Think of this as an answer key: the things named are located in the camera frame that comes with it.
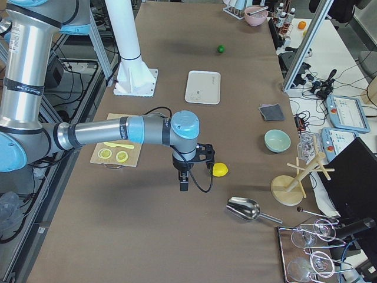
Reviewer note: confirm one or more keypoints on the wooden mug tree stand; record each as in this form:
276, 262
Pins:
289, 190

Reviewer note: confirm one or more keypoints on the grey folded cloth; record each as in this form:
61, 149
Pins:
271, 112

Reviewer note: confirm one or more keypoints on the silver metal scoop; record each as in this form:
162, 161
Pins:
248, 209

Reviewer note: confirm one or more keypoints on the lemon slice left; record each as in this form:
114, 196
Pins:
104, 153

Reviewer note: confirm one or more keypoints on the lemon slice right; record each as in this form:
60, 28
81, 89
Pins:
121, 156

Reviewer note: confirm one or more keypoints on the lemon slice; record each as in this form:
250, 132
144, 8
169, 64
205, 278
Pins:
104, 153
121, 156

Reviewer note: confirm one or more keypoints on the black monitor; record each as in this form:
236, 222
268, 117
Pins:
352, 188

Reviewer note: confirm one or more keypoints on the yellow lemon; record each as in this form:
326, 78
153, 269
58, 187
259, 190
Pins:
220, 169

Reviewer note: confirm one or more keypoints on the teach pendant lower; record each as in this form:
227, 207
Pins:
335, 140

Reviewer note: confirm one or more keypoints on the teach pendant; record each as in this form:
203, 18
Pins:
347, 113
335, 140

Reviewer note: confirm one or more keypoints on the pink bowl with ice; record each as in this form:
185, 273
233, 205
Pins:
255, 15

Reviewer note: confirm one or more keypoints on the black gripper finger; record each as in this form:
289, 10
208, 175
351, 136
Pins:
183, 180

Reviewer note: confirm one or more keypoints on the copper wire bottle rack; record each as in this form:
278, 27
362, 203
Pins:
282, 20

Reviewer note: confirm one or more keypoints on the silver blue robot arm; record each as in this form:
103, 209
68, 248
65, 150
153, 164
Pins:
25, 140

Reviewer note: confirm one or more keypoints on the teach pendant upper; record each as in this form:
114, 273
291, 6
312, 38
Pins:
347, 113

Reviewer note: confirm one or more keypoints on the lower wine glass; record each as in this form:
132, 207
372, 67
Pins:
316, 268

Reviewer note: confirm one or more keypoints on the green lime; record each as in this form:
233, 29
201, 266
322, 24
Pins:
220, 49

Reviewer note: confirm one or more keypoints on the aluminium frame post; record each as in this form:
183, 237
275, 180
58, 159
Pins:
315, 24

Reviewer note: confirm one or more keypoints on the wine glass rack tray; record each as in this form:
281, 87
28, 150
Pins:
288, 252

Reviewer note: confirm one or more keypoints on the wooden cutting board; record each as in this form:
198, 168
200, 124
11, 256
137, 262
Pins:
111, 162

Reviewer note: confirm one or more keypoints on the clear plastic container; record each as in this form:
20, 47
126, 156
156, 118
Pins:
306, 146

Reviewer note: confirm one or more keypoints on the orange fruit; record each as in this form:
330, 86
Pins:
301, 25

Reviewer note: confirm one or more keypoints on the yellow plastic knife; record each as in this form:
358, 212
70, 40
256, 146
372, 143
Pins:
126, 146

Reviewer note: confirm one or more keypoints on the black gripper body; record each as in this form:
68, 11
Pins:
181, 166

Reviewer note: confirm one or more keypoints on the mint green bowl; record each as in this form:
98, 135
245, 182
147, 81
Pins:
277, 141

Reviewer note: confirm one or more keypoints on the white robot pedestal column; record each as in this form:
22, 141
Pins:
134, 78

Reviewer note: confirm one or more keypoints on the white rabbit tray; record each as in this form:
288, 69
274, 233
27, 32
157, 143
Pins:
203, 87

